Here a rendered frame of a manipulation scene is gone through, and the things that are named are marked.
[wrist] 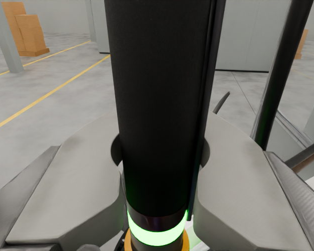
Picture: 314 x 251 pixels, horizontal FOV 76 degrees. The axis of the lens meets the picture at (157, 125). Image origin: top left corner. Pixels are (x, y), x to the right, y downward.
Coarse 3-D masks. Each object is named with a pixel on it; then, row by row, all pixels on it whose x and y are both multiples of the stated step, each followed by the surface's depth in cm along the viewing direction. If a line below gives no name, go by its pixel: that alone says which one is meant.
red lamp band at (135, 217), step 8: (128, 208) 10; (184, 208) 10; (136, 216) 10; (144, 216) 10; (152, 216) 9; (168, 216) 10; (176, 216) 10; (144, 224) 10; (152, 224) 10; (160, 224) 10; (168, 224) 10; (176, 224) 10
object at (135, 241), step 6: (132, 234) 11; (180, 234) 11; (132, 240) 12; (138, 240) 11; (180, 240) 12; (138, 246) 11; (144, 246) 11; (150, 246) 11; (162, 246) 11; (168, 246) 11; (174, 246) 11
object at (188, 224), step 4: (192, 216) 18; (192, 220) 18; (188, 224) 17; (192, 224) 17; (200, 244) 16; (204, 244) 16; (192, 248) 16; (196, 248) 16; (200, 248) 16; (204, 248) 16; (208, 248) 16
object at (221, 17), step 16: (224, 0) 6; (208, 32) 7; (208, 48) 7; (208, 64) 7; (208, 80) 7; (208, 96) 7; (192, 160) 9; (192, 176) 9; (192, 192) 10; (192, 208) 11
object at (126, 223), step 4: (124, 180) 59; (124, 184) 59; (124, 188) 58; (124, 192) 57; (124, 196) 57; (124, 200) 57; (124, 204) 56; (124, 208) 57; (124, 212) 59; (124, 216) 60; (124, 220) 61; (128, 220) 55; (124, 224) 62; (128, 224) 56; (124, 228) 62
